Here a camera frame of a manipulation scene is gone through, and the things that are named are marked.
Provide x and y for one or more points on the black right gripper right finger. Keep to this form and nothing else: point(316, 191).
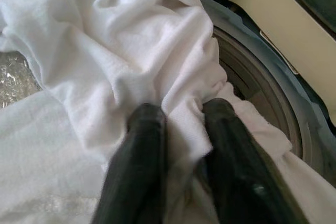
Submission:
point(236, 161)

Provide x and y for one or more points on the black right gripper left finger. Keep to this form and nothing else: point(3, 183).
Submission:
point(136, 161)

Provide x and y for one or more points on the white cloth garment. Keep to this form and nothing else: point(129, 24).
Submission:
point(105, 51)

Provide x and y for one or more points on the beige top-load washing machine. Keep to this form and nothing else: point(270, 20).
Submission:
point(275, 11)

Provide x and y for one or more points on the grey washer drum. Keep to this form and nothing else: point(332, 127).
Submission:
point(262, 82)

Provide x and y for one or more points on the clear bubble wrap sheet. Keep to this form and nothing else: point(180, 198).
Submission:
point(13, 82)

